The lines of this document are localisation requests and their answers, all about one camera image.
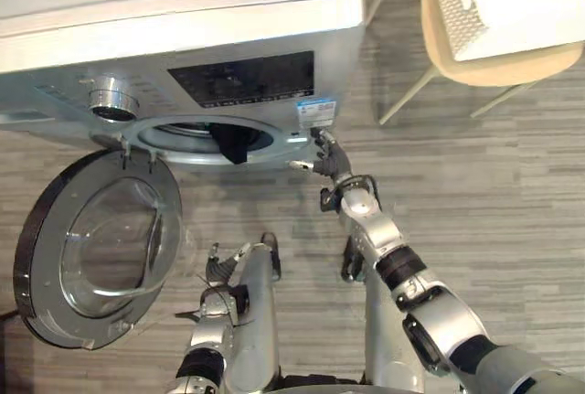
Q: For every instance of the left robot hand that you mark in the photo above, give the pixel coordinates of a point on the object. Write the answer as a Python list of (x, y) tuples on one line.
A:
[(221, 266)]

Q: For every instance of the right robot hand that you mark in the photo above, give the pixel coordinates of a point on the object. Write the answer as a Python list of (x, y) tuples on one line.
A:
[(331, 161)]

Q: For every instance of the black garment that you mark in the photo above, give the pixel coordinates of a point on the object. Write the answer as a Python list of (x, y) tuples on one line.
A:
[(232, 142)]

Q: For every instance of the white perforated laundry basket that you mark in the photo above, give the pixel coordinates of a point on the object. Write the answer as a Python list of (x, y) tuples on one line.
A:
[(503, 5)]

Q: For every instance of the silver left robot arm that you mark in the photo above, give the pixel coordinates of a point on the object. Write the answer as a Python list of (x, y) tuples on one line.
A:
[(208, 339)]

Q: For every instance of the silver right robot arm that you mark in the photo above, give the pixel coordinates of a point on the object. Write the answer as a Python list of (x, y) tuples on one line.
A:
[(411, 289)]

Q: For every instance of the white front-load washing machine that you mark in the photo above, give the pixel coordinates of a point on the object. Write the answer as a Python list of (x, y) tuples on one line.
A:
[(183, 14)]

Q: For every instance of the blue energy label sticker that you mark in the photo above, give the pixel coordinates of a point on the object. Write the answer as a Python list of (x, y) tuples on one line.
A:
[(315, 111)]

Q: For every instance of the silver left robot leg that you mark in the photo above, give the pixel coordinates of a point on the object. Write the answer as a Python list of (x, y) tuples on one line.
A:
[(257, 316)]

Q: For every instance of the silver robot leg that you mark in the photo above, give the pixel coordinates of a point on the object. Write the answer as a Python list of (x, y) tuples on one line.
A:
[(388, 321), (257, 316)]

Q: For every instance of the black washer display panel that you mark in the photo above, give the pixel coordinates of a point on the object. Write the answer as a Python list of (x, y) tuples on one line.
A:
[(247, 78)]

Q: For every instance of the round glass washer door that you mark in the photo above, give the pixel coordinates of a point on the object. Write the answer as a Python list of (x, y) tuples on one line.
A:
[(98, 248)]

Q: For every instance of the silver right robot leg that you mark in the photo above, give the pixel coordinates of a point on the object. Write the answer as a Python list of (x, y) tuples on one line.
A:
[(388, 321)]

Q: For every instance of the beige wooden chair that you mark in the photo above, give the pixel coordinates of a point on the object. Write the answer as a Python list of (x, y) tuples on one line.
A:
[(484, 42)]

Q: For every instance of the chrome washer control dial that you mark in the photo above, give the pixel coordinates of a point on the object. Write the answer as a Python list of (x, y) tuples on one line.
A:
[(111, 97)]

